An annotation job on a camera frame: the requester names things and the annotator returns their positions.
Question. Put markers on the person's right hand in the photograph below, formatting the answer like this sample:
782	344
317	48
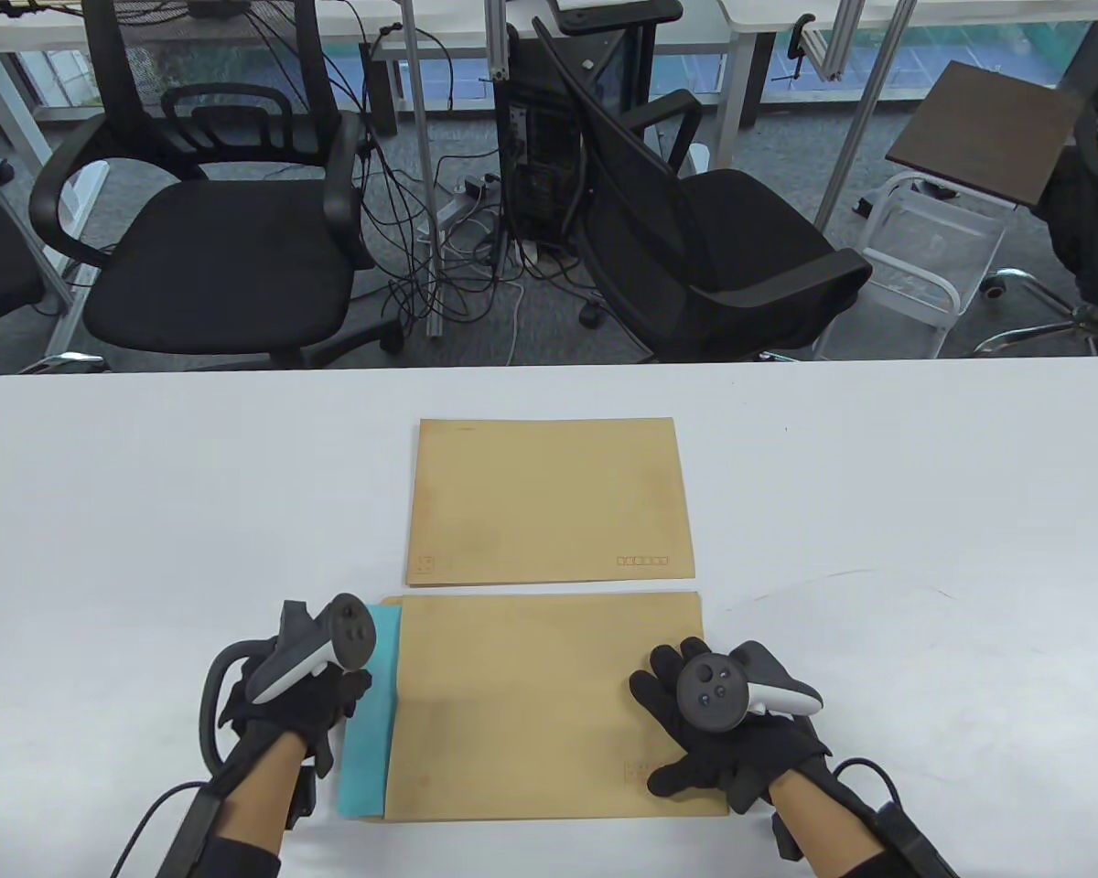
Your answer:
750	759

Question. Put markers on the person's left hand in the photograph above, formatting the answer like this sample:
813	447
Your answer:
306	704

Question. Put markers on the blue paper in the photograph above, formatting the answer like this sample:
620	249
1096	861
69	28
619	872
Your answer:
371	741

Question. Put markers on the brown A4 envelope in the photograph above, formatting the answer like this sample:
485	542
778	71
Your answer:
549	503
531	713

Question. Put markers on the person's left forearm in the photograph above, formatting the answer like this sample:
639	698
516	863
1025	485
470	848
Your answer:
256	796

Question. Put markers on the person's right forearm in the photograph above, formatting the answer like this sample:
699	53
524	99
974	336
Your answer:
823	837

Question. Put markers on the black and white controller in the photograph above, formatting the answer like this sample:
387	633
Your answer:
352	629
709	695

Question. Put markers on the white power strip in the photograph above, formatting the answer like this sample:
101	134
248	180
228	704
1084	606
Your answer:
453	215

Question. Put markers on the black mesh office chair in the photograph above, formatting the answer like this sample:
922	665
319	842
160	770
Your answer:
741	229

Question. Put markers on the white utility cart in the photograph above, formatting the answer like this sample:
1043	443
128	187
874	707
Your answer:
933	240

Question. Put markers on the black office chair chrome base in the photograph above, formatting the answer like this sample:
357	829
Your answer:
1093	238

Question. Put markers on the black computer tower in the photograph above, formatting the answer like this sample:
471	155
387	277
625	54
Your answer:
549	91

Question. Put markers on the dark wooden board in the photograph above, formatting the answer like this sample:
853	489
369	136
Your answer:
988	137

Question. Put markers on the black clamp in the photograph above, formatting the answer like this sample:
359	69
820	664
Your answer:
798	41

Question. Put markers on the black desk stand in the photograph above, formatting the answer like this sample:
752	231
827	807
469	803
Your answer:
622	11

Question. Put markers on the aluminium frame post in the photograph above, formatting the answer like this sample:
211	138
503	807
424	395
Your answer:
421	137
833	50
497	46
865	110

